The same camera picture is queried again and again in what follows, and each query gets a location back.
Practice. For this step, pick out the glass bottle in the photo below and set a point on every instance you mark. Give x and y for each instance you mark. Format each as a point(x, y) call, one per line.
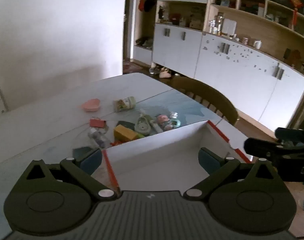
point(219, 21)

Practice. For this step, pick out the pink heart-shaped dish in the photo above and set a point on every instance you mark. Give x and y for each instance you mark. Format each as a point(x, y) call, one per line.
point(91, 105)

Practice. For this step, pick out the white panel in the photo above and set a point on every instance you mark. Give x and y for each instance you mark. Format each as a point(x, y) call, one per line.
point(229, 28)

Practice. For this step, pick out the white cardboard box red tape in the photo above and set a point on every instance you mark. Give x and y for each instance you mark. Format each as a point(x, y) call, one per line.
point(167, 150)

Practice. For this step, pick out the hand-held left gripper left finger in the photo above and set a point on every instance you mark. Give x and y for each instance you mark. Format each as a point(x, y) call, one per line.
point(91, 161)

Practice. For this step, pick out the white and green glue pen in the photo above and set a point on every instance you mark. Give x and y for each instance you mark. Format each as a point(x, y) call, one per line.
point(153, 123)

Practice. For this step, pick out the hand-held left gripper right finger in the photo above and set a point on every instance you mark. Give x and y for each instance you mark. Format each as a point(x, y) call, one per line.
point(209, 162)

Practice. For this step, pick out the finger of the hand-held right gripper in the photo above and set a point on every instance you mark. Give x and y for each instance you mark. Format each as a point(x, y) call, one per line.
point(292, 133)
point(262, 147)

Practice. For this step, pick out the pair of shoes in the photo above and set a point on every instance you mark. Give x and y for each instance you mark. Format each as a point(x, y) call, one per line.
point(144, 42)

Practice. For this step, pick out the red hat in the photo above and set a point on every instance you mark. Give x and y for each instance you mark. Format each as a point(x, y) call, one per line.
point(141, 3)

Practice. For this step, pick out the grey correction tape dispenser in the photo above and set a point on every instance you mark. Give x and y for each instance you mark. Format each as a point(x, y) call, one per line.
point(142, 125)

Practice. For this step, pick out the grey shoes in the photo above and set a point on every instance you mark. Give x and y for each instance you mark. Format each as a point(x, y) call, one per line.
point(154, 70)

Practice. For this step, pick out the black hat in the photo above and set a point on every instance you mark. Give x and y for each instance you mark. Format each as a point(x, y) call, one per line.
point(150, 3)

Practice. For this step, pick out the small red piece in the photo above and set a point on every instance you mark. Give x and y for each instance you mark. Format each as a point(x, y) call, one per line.
point(115, 143)

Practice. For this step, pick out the jar with green lid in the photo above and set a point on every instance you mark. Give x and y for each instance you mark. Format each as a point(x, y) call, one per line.
point(124, 103)

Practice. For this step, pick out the pink round toy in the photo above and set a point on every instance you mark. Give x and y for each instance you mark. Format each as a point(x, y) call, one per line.
point(162, 118)

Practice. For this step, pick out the wooden wall shelf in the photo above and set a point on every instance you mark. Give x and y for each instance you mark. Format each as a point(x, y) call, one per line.
point(252, 27)

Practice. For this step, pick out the pink binder clip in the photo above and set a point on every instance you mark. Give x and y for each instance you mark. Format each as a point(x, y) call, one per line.
point(96, 123)

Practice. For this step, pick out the wooden open closet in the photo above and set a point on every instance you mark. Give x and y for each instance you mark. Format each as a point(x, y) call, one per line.
point(139, 25)

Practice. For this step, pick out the red hanging knot ornament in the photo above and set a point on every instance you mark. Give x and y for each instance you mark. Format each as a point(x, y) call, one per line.
point(295, 1)

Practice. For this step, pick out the wooden chair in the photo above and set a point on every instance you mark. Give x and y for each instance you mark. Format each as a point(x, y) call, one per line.
point(212, 92)

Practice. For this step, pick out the white sideboard cabinet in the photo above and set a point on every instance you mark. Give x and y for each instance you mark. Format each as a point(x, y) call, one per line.
point(229, 67)

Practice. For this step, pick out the white mug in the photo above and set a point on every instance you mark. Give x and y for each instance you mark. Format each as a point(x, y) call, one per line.
point(257, 44)

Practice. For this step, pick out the pink slipper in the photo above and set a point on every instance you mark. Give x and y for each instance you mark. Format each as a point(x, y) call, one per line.
point(165, 74)

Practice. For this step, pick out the yellow block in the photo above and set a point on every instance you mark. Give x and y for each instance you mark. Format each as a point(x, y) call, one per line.
point(124, 132)

